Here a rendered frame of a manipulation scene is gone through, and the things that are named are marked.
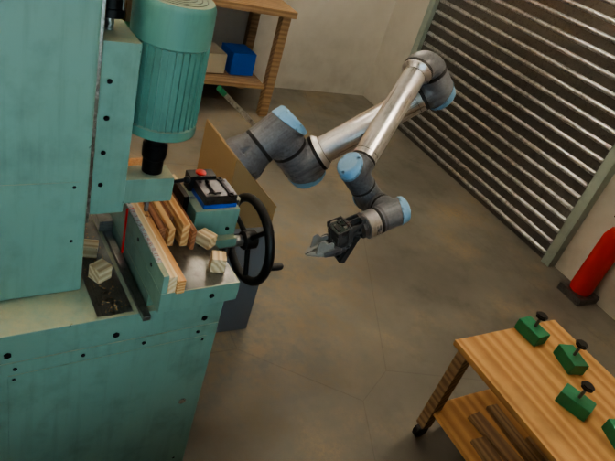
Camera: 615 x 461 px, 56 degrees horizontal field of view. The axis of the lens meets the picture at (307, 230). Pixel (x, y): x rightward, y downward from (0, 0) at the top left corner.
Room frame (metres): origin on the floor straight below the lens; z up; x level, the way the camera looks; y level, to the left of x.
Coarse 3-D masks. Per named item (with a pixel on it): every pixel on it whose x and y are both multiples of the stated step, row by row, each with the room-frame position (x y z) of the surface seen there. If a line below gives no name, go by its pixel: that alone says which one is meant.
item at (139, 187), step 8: (128, 168) 1.21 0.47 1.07; (136, 168) 1.22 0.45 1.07; (128, 176) 1.18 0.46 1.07; (136, 176) 1.19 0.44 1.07; (144, 176) 1.20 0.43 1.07; (152, 176) 1.21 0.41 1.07; (160, 176) 1.23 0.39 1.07; (168, 176) 1.24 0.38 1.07; (128, 184) 1.16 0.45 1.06; (136, 184) 1.18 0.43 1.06; (144, 184) 1.19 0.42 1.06; (152, 184) 1.20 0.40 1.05; (160, 184) 1.22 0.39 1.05; (168, 184) 1.23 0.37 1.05; (128, 192) 1.16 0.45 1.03; (136, 192) 1.18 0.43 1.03; (144, 192) 1.19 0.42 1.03; (152, 192) 1.20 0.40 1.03; (160, 192) 1.22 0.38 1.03; (168, 192) 1.23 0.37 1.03; (128, 200) 1.17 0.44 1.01; (136, 200) 1.18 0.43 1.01; (144, 200) 1.19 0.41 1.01; (152, 200) 1.21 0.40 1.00; (160, 200) 1.22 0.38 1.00
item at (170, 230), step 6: (156, 204) 1.27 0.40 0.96; (156, 210) 1.25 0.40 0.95; (162, 210) 1.25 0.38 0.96; (162, 216) 1.22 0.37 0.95; (168, 222) 1.21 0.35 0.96; (168, 228) 1.18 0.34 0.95; (174, 228) 1.19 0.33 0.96; (168, 234) 1.18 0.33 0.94; (174, 234) 1.19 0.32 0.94; (168, 240) 1.18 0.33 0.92
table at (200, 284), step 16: (128, 240) 1.18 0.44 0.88; (224, 240) 1.33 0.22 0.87; (176, 256) 1.15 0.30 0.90; (192, 256) 1.17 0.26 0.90; (208, 256) 1.19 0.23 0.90; (144, 272) 1.09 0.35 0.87; (192, 272) 1.11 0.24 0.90; (208, 272) 1.13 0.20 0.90; (224, 272) 1.16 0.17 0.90; (192, 288) 1.06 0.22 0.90; (208, 288) 1.08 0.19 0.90; (224, 288) 1.11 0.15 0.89; (160, 304) 1.00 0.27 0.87; (176, 304) 1.03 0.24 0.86; (192, 304) 1.06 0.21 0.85
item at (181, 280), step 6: (150, 216) 1.23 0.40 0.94; (150, 222) 1.20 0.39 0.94; (156, 228) 1.19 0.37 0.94; (156, 234) 1.16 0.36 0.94; (162, 240) 1.15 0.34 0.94; (162, 246) 1.12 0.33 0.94; (168, 252) 1.11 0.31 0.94; (168, 258) 1.09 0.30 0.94; (174, 264) 1.07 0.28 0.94; (174, 270) 1.05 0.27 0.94; (180, 270) 1.06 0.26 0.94; (180, 276) 1.04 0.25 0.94; (180, 282) 1.02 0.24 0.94; (180, 288) 1.02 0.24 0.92
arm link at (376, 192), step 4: (376, 184) 1.74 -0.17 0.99; (376, 188) 1.72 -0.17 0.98; (372, 192) 1.71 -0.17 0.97; (376, 192) 1.72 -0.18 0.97; (380, 192) 1.73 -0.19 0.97; (352, 196) 1.77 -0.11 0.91; (364, 196) 1.69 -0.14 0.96; (368, 196) 1.70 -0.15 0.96; (372, 196) 1.71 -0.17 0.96; (376, 196) 1.70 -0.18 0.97; (380, 196) 1.70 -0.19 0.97; (356, 200) 1.72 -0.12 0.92; (360, 200) 1.70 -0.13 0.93; (364, 200) 1.70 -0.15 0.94; (368, 200) 1.70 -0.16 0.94; (372, 200) 1.69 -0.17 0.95; (356, 204) 1.75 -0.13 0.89; (360, 204) 1.72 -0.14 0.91; (364, 204) 1.71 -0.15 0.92; (368, 204) 1.70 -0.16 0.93; (372, 204) 1.68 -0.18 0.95; (360, 208) 1.74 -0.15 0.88; (364, 208) 1.71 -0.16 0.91; (368, 208) 1.69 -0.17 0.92
